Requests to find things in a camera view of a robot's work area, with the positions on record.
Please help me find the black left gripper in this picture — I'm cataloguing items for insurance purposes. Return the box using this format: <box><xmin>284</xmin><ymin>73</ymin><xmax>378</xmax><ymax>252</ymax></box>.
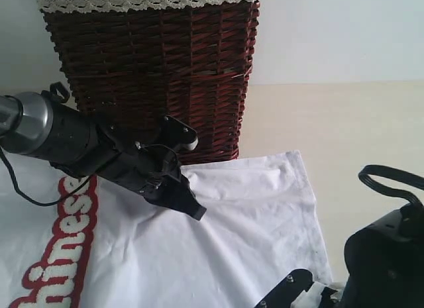
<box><xmin>96</xmin><ymin>132</ymin><xmax>206</xmax><ymax>221</ymax></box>

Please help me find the white t-shirt with red lettering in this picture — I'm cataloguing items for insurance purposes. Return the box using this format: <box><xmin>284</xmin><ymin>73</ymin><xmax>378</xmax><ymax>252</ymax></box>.
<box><xmin>1</xmin><ymin>151</ymin><xmax>332</xmax><ymax>307</ymax></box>

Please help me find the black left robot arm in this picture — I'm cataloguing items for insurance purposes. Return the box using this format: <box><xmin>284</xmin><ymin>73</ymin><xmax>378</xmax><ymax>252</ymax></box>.
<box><xmin>1</xmin><ymin>91</ymin><xmax>206</xmax><ymax>220</ymax></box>

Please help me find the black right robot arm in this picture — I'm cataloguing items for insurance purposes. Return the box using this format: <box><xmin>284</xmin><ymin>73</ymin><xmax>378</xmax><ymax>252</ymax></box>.
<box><xmin>339</xmin><ymin>205</ymin><xmax>423</xmax><ymax>307</ymax></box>

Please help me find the dark red wicker basket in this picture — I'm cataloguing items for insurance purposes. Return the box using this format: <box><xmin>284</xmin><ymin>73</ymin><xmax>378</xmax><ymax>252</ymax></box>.
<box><xmin>44</xmin><ymin>1</ymin><xmax>260</xmax><ymax>164</ymax></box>

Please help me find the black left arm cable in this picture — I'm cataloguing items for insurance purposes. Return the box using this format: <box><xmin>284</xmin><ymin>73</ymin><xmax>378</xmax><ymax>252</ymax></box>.
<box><xmin>0</xmin><ymin>145</ymin><xmax>90</xmax><ymax>207</ymax></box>

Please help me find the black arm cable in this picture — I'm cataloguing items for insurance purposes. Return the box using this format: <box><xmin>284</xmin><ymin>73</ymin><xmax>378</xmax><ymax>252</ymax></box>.
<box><xmin>0</xmin><ymin>145</ymin><xmax>90</xmax><ymax>207</ymax></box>
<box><xmin>358</xmin><ymin>164</ymin><xmax>424</xmax><ymax>209</ymax></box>

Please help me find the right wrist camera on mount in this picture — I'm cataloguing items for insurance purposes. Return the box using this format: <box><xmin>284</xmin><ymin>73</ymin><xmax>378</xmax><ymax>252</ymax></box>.
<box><xmin>254</xmin><ymin>269</ymin><xmax>343</xmax><ymax>308</ymax></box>

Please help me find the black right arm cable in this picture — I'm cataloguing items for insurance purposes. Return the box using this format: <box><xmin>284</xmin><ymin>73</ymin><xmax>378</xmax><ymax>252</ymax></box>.
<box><xmin>358</xmin><ymin>164</ymin><xmax>424</xmax><ymax>209</ymax></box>

